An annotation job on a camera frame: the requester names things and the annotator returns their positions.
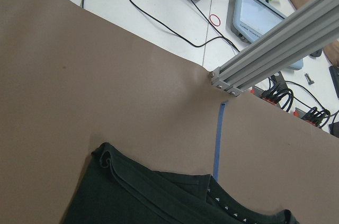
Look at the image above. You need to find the black printed t-shirt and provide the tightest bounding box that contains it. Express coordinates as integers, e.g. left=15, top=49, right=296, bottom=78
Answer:
left=63, top=142, right=297, bottom=223

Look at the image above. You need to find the blue tape line lengthwise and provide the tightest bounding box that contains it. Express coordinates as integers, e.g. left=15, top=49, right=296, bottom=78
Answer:
left=212, top=101, right=228, bottom=181

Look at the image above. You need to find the grey orange usb hub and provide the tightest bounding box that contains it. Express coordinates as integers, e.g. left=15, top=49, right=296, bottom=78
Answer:
left=292, top=107, right=331, bottom=128
left=250, top=71, right=294, bottom=112

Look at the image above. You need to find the red rubber band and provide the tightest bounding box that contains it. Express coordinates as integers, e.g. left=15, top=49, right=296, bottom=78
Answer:
left=209, top=14, right=221, bottom=27

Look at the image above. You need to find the right blue teach pendant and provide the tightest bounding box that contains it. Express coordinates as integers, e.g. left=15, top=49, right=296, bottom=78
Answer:
left=232, top=0, right=304, bottom=70

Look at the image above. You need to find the thin black cable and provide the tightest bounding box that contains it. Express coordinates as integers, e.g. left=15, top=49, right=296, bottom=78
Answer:
left=128, top=0, right=240, bottom=52

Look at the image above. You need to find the aluminium frame post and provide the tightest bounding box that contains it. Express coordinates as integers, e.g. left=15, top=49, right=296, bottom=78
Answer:
left=210, top=0, right=338, bottom=96

